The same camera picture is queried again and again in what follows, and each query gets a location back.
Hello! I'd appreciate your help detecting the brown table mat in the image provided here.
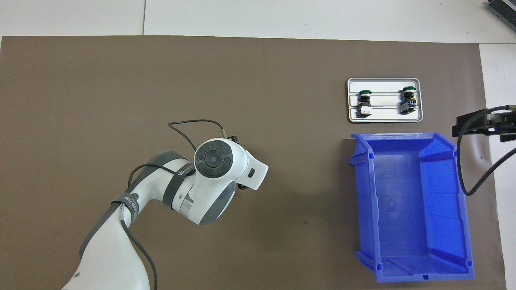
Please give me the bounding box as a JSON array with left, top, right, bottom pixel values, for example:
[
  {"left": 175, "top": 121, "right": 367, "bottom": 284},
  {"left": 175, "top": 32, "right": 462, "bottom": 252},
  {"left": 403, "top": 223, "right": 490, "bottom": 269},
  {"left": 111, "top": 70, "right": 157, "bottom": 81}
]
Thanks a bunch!
[{"left": 0, "top": 35, "right": 506, "bottom": 290}]

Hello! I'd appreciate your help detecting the grey metal tray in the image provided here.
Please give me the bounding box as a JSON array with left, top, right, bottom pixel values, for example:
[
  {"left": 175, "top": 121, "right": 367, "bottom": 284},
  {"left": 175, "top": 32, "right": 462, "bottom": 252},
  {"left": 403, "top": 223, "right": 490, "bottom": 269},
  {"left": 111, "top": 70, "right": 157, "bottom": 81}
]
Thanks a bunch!
[{"left": 347, "top": 77, "right": 423, "bottom": 123}]

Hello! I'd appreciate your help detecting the green push button switch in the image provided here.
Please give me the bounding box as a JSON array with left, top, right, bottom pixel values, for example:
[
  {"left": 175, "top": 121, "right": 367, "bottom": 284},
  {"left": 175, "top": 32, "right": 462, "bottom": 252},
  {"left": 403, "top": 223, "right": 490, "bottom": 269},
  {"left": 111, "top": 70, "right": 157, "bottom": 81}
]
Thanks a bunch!
[
  {"left": 357, "top": 89, "right": 373, "bottom": 118},
  {"left": 400, "top": 86, "right": 418, "bottom": 115}
]

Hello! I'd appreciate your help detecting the blue plastic storage bin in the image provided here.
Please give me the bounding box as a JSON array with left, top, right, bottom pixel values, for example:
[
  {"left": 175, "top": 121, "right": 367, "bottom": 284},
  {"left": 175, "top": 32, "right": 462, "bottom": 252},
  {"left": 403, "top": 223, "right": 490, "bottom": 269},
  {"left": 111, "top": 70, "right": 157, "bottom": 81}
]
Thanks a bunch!
[{"left": 349, "top": 132, "right": 475, "bottom": 282}]

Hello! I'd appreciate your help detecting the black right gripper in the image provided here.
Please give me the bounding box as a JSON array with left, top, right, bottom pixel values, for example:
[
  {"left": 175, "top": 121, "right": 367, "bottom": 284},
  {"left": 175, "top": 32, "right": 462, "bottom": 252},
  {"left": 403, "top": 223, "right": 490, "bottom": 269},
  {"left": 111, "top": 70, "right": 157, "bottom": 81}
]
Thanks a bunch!
[{"left": 451, "top": 110, "right": 516, "bottom": 143}]

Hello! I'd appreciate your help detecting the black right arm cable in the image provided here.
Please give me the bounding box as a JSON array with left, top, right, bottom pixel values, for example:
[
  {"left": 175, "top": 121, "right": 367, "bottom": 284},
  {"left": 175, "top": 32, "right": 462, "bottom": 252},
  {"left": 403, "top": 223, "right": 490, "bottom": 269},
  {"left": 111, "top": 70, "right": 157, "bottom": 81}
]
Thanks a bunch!
[{"left": 457, "top": 106, "right": 516, "bottom": 197}]

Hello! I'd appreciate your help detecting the dark grey ribbed device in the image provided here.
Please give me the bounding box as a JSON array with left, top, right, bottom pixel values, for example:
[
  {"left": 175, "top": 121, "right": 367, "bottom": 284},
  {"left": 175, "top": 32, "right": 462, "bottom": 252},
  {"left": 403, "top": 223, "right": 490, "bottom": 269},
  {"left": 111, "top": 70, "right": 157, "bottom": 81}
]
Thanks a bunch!
[{"left": 486, "top": 0, "right": 516, "bottom": 25}]

